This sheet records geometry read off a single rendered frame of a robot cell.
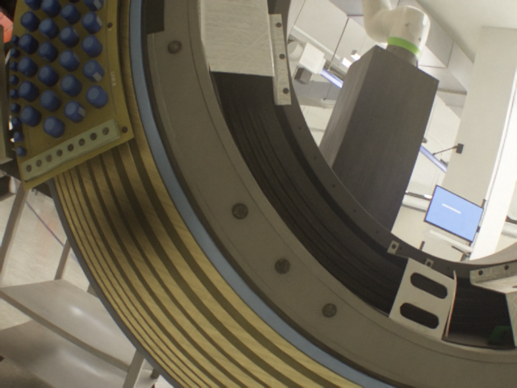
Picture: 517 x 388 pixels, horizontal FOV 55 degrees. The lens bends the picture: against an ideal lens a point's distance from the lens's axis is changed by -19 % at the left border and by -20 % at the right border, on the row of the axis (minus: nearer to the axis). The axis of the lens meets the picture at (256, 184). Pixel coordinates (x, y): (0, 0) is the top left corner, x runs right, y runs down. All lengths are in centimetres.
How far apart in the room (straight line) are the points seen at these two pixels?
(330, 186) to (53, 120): 50
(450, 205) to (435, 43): 278
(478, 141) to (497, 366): 570
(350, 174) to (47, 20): 117
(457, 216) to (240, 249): 430
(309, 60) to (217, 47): 624
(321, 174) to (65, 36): 50
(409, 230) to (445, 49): 450
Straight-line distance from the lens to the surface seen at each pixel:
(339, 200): 95
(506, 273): 104
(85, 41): 63
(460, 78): 756
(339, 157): 164
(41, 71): 64
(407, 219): 1083
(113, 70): 64
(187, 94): 67
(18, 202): 134
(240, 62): 76
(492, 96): 655
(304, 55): 694
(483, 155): 626
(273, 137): 90
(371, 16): 201
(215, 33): 76
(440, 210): 484
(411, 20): 188
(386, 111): 171
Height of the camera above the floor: 69
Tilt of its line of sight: 4 degrees up
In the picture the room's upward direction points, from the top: 23 degrees clockwise
